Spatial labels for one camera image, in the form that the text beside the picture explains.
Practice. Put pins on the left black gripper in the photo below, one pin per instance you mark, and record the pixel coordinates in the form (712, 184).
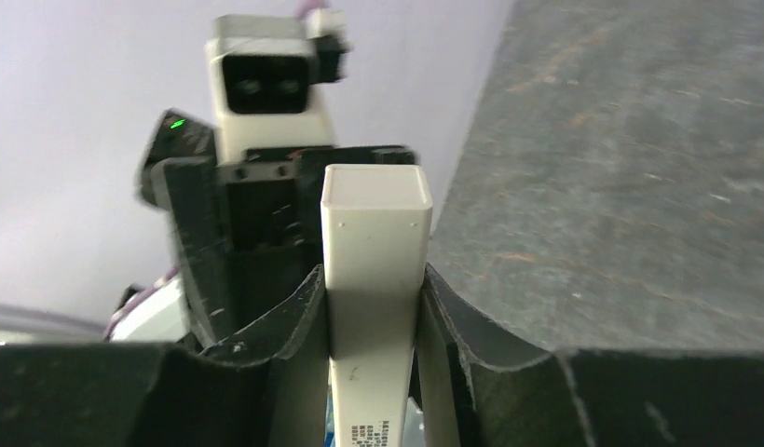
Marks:
(271, 211)

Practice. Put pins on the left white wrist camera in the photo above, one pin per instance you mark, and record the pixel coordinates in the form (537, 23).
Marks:
(266, 75)

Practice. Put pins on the white and black stick remote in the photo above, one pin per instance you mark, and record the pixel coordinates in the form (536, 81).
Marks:
(375, 225)

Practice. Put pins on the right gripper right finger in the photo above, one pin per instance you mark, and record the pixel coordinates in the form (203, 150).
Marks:
(484, 386)

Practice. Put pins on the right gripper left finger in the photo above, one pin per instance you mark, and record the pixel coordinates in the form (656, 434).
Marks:
(265, 385)

